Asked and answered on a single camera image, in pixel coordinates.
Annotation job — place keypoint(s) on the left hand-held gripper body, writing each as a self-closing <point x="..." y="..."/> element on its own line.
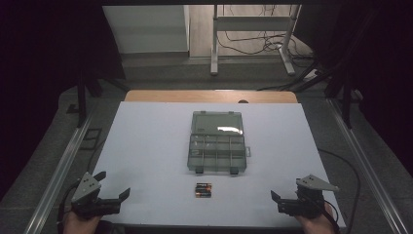
<point x="86" y="190"/>

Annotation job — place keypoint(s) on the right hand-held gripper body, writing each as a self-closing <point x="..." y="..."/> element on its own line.
<point x="308" y="203"/>

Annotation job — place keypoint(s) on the black and orange battery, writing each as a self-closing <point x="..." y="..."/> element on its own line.
<point x="204" y="190"/>
<point x="204" y="185"/>
<point x="204" y="195"/>

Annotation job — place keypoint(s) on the clear plastic compartment box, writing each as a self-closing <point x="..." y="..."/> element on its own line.
<point x="211" y="152"/>

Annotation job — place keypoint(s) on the person's right hand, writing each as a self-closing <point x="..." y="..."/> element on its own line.
<point x="319" y="226"/>

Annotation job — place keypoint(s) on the person's left hand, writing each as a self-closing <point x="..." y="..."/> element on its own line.
<point x="78" y="226"/>

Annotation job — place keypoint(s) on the white board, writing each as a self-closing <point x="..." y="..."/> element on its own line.
<point x="152" y="156"/>

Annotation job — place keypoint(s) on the black stand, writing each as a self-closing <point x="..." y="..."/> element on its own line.
<point x="81" y="100"/>
<point x="346" y="104"/>

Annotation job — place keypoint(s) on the wooden table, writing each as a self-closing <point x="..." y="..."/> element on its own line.
<point x="195" y="96"/>

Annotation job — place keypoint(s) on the white power strip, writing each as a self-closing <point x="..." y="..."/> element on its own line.
<point x="311" y="75"/>

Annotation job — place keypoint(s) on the white cabinet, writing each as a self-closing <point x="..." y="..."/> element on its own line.
<point x="146" y="29"/>

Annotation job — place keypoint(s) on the aluminium rail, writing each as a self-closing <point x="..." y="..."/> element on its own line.
<point x="367" y="162"/>
<point x="55" y="182"/>

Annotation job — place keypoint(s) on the white desk frame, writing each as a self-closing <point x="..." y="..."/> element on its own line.
<point x="250" y="23"/>

